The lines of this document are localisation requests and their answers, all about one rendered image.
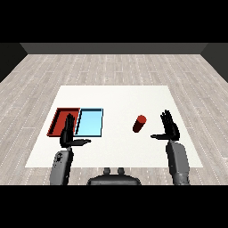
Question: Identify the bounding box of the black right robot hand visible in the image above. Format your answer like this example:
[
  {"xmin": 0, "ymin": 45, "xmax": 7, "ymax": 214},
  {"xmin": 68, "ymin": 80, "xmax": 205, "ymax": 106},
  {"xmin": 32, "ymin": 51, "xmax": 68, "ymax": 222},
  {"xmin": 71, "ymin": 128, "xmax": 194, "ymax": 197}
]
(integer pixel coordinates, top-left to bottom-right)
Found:
[{"xmin": 150, "ymin": 110, "xmax": 181, "ymax": 143}]

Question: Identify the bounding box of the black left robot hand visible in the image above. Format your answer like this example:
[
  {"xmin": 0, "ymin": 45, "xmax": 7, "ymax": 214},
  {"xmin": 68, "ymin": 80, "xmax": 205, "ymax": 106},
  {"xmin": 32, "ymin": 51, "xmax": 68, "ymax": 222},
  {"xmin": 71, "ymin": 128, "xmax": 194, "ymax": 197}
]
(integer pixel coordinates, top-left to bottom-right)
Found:
[{"xmin": 59, "ymin": 113, "xmax": 92, "ymax": 149}]

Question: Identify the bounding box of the dark grey robot body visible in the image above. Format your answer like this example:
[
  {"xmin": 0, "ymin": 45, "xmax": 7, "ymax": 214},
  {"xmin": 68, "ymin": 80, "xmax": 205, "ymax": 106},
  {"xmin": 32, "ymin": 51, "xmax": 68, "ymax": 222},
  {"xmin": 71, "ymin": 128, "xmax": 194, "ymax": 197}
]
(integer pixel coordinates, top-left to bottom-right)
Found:
[{"xmin": 86, "ymin": 167, "xmax": 143, "ymax": 186}]

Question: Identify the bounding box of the red shallow open box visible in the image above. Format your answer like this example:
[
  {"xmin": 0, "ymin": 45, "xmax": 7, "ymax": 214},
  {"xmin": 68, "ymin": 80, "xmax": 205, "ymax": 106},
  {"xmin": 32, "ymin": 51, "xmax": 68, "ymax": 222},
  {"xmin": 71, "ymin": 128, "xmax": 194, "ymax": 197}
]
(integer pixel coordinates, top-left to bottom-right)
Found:
[{"xmin": 46, "ymin": 107, "xmax": 81, "ymax": 138}]

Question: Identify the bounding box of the light blue shallow open box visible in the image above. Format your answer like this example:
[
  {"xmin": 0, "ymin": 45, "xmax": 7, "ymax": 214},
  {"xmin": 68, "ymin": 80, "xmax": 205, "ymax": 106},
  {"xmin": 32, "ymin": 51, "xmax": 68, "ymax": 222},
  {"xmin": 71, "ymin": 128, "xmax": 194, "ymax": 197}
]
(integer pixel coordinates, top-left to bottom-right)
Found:
[{"xmin": 73, "ymin": 108, "xmax": 104, "ymax": 138}]

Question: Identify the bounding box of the small red can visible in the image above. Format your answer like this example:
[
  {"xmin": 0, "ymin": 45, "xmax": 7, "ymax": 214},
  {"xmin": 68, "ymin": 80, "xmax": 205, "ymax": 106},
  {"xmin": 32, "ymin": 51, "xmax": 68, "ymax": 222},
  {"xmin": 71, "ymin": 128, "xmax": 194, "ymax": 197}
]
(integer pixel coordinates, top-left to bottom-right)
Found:
[{"xmin": 132, "ymin": 115, "xmax": 148, "ymax": 134}]

